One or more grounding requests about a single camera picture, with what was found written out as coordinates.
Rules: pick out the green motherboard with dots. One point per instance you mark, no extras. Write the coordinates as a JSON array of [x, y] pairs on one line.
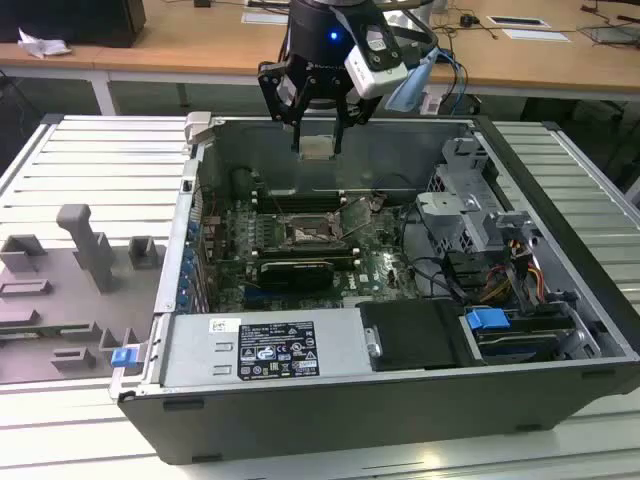
[[385, 270]]

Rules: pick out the black graphics card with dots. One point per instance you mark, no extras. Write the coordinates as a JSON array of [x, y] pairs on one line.
[[295, 275]]

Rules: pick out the blue disk carrier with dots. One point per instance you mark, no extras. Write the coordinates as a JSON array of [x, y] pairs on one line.
[[486, 319]]

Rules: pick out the white desk inlay plate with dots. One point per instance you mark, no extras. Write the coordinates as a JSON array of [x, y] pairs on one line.
[[536, 35], [265, 17], [519, 20]]

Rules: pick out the CPU socket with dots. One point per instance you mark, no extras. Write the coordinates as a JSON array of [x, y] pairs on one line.
[[310, 232]]

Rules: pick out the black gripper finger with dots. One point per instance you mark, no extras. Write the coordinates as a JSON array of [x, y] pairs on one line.
[[267, 85], [338, 132]]

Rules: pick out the blue case latch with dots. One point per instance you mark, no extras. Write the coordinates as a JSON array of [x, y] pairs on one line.
[[123, 358]]

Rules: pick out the black computer box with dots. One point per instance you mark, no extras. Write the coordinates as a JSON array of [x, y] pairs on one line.
[[75, 20]]

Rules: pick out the black open PC case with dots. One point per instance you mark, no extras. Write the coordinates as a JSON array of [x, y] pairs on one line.
[[350, 425]]

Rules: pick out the wooden desk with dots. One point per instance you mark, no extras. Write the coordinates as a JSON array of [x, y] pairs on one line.
[[200, 45]]

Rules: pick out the black power adapter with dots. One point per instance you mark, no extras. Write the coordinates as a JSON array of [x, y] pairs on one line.
[[469, 20]]

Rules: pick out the silver drive cage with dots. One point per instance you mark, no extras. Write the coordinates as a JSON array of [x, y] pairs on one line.
[[460, 220]]

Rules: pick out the blue expansion slot clip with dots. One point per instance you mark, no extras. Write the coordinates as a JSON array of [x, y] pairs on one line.
[[191, 228], [181, 300], [188, 256], [184, 284]]

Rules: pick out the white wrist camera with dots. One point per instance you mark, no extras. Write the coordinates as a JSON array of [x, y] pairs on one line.
[[375, 75]]

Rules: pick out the silver CPU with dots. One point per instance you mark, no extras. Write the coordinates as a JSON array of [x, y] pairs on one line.
[[316, 147]]

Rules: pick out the grey case latch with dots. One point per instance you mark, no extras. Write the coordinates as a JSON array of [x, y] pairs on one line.
[[197, 127]]

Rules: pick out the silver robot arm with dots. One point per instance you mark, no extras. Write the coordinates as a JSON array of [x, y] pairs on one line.
[[410, 90]]

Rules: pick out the black plastic shroud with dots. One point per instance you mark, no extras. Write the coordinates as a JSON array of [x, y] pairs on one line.
[[415, 335]]

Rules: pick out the grey parts rack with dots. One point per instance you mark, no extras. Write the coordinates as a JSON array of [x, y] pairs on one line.
[[50, 300]]

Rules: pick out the black RAM slot row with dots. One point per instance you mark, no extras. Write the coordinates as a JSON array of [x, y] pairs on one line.
[[300, 201], [305, 253]]

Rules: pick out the grey power supply unit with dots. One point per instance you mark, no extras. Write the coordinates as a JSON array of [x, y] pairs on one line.
[[195, 350]]

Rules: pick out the crumpled white paper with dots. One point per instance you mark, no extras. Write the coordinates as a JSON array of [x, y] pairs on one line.
[[42, 44]]

